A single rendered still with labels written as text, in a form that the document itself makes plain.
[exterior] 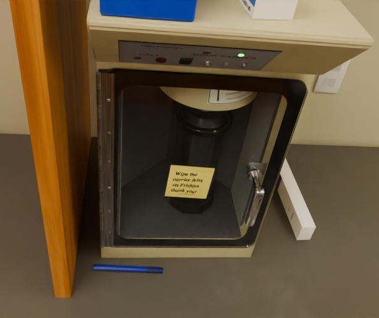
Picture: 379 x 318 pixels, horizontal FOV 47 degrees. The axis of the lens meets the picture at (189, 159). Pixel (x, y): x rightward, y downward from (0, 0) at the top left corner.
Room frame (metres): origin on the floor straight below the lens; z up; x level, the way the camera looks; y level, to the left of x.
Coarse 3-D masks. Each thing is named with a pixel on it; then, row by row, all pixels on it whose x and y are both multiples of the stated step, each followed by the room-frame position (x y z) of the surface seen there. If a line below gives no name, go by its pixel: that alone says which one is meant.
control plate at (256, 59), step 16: (128, 48) 0.47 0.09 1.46; (144, 48) 0.47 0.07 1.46; (160, 48) 0.47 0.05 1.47; (176, 48) 0.47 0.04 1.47; (192, 48) 0.47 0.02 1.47; (208, 48) 0.47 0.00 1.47; (224, 48) 0.47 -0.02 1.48; (176, 64) 0.52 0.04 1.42; (192, 64) 0.52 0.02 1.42; (256, 64) 0.52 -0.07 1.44
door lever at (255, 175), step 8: (248, 176) 0.57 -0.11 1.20; (256, 176) 0.56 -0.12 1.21; (256, 184) 0.54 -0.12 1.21; (256, 192) 0.52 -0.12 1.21; (264, 192) 0.52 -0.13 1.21; (256, 200) 0.52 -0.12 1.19; (248, 208) 0.53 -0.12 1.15; (256, 208) 0.52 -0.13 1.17; (248, 216) 0.52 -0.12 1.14; (256, 216) 0.53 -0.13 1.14; (248, 224) 0.52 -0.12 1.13
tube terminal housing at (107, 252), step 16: (336, 0) 0.59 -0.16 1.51; (112, 64) 0.54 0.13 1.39; (128, 64) 0.54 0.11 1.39; (144, 64) 0.55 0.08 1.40; (304, 80) 0.59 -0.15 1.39; (112, 256) 0.54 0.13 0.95; (128, 256) 0.54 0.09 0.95; (144, 256) 0.55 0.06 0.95; (160, 256) 0.56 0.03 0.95; (176, 256) 0.56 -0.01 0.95; (192, 256) 0.57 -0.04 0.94; (208, 256) 0.58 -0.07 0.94; (224, 256) 0.58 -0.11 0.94; (240, 256) 0.59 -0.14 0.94
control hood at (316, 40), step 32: (96, 0) 0.47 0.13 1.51; (224, 0) 0.53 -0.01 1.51; (320, 0) 0.58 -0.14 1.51; (96, 32) 0.43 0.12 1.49; (128, 32) 0.43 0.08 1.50; (160, 32) 0.44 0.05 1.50; (192, 32) 0.44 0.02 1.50; (224, 32) 0.45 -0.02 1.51; (256, 32) 0.46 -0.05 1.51; (288, 32) 0.46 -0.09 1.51; (320, 32) 0.48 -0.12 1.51; (352, 32) 0.49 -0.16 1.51; (160, 64) 0.52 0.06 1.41; (288, 64) 0.53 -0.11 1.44; (320, 64) 0.53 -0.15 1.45
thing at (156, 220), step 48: (144, 96) 0.53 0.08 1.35; (192, 96) 0.55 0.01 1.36; (240, 96) 0.56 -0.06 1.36; (288, 96) 0.57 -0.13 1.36; (144, 144) 0.54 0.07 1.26; (192, 144) 0.55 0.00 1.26; (240, 144) 0.56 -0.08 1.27; (288, 144) 0.58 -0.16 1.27; (144, 192) 0.54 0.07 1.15; (240, 192) 0.57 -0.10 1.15; (144, 240) 0.54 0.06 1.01; (192, 240) 0.56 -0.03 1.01; (240, 240) 0.57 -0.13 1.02
